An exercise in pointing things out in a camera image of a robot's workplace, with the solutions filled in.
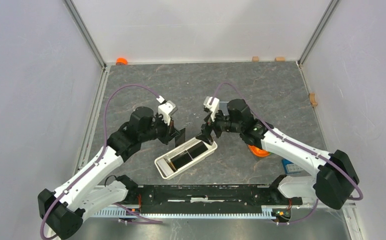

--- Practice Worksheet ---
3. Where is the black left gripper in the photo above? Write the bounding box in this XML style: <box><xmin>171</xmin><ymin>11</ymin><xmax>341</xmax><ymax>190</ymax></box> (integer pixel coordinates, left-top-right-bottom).
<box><xmin>140</xmin><ymin>112</ymin><xmax>181</xmax><ymax>145</ymax></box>

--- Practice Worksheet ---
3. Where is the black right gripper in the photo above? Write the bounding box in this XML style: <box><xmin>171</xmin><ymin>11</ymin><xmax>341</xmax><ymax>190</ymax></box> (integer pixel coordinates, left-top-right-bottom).
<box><xmin>195</xmin><ymin>107</ymin><xmax>242</xmax><ymax>146</ymax></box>

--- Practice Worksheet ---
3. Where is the beige leather card holder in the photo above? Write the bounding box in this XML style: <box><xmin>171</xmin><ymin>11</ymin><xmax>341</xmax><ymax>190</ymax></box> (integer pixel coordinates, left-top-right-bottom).
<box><xmin>219</xmin><ymin>101</ymin><xmax>229</xmax><ymax>116</ymax></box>

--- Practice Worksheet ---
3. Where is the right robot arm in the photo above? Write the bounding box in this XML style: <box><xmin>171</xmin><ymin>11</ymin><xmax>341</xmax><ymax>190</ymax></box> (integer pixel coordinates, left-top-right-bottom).
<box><xmin>196</xmin><ymin>96</ymin><xmax>360</xmax><ymax>210</ymax></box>

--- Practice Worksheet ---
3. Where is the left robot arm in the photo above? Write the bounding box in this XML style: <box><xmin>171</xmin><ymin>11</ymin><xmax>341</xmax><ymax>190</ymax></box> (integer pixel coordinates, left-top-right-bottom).
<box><xmin>37</xmin><ymin>101</ymin><xmax>185</xmax><ymax>240</ymax></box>

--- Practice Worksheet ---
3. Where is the black credit card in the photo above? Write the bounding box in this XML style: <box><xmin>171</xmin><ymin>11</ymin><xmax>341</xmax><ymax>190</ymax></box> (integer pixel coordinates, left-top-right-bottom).
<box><xmin>169</xmin><ymin>150</ymin><xmax>193</xmax><ymax>171</ymax></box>
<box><xmin>187</xmin><ymin>141</ymin><xmax>208</xmax><ymax>159</ymax></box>

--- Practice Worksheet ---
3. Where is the white plastic tray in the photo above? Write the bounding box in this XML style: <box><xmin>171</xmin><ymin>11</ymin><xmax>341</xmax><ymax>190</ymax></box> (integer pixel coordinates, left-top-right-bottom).
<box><xmin>154</xmin><ymin>137</ymin><xmax>218</xmax><ymax>180</ymax></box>

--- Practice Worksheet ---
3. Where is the orange bowl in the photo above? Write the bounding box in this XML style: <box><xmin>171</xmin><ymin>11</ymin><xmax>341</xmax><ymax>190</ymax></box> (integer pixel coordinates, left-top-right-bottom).
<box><xmin>248</xmin><ymin>145</ymin><xmax>271</xmax><ymax>158</ymax></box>

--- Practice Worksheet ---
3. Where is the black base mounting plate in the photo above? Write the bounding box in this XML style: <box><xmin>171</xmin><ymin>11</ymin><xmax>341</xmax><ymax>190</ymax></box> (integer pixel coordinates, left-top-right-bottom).
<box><xmin>120</xmin><ymin>184</ymin><xmax>303</xmax><ymax>214</ymax></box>

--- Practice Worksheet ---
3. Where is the blue small box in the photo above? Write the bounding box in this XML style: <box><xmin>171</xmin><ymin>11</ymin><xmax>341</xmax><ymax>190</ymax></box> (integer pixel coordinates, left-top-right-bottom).
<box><xmin>281</xmin><ymin>158</ymin><xmax>303</xmax><ymax>174</ymax></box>

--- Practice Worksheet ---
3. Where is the orange round cap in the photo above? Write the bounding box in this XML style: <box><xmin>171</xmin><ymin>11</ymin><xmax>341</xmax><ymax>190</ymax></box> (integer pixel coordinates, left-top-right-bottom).
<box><xmin>115</xmin><ymin>57</ymin><xmax>128</xmax><ymax>65</ymax></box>

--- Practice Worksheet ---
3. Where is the wooden block right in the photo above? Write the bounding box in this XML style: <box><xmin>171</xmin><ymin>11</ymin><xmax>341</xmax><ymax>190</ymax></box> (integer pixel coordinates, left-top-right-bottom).
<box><xmin>275</xmin><ymin>56</ymin><xmax>286</xmax><ymax>62</ymax></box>

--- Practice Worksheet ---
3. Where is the curved wooden piece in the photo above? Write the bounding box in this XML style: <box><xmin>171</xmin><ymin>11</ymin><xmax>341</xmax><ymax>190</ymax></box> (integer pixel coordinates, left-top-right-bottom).
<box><xmin>309</xmin><ymin>92</ymin><xmax>318</xmax><ymax>108</ymax></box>

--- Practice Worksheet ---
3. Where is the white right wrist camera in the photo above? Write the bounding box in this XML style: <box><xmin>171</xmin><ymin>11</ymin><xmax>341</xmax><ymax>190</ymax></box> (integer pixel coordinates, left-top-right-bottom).
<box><xmin>203</xmin><ymin>96</ymin><xmax>220</xmax><ymax>122</ymax></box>

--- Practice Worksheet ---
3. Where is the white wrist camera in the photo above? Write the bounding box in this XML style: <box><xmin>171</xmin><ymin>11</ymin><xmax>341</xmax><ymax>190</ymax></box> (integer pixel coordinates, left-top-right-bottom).
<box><xmin>156</xmin><ymin>95</ymin><xmax>178</xmax><ymax>126</ymax></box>
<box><xmin>203</xmin><ymin>96</ymin><xmax>220</xmax><ymax>122</ymax></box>

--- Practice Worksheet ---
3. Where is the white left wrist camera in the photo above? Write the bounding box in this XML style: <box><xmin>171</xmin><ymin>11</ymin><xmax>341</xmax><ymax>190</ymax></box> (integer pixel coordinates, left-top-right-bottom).
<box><xmin>156</xmin><ymin>95</ymin><xmax>178</xmax><ymax>126</ymax></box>

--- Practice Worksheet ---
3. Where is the white toothed cable rail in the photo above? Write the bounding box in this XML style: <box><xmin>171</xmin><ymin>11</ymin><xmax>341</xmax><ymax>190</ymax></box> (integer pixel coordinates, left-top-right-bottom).
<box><xmin>92</xmin><ymin>206</ymin><xmax>276</xmax><ymax>220</ymax></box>

